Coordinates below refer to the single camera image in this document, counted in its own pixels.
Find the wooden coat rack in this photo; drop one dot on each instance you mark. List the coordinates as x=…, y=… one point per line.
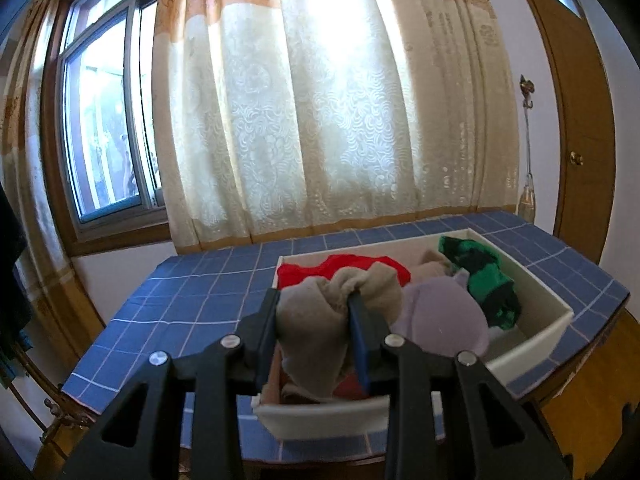
x=55, y=410

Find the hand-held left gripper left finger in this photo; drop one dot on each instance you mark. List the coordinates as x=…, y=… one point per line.
x=262, y=350

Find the ornate metal wall hook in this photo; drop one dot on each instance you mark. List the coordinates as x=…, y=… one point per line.
x=526, y=85

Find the lavender bra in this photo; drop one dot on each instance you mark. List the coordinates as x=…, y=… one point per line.
x=445, y=320

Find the grey beige underwear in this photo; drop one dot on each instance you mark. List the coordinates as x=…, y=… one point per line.
x=315, y=330

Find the white cardboard box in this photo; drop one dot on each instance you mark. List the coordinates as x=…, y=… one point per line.
x=325, y=417

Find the red underwear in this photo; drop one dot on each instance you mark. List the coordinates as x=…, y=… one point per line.
x=345, y=266

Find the dark wooden desk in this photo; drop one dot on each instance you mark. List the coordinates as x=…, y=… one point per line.
x=310, y=470

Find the blue checked tablecloth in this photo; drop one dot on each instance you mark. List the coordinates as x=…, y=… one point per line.
x=190, y=300

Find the green black striped underwear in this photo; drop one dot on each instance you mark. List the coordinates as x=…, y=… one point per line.
x=482, y=275

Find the wooden framed window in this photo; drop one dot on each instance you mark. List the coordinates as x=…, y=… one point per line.
x=100, y=110

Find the curtain tieback tassel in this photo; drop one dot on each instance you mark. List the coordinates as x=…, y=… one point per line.
x=527, y=200

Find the brass door knob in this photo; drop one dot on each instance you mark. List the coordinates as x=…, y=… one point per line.
x=576, y=158

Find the beige patterned curtain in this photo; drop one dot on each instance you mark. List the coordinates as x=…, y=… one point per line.
x=325, y=110
x=30, y=135

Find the dark hanging clothes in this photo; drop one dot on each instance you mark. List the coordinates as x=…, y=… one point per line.
x=12, y=270

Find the brown wooden door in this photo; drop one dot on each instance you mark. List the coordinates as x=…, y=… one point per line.
x=575, y=85

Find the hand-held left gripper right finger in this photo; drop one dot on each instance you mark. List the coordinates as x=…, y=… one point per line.
x=362, y=355

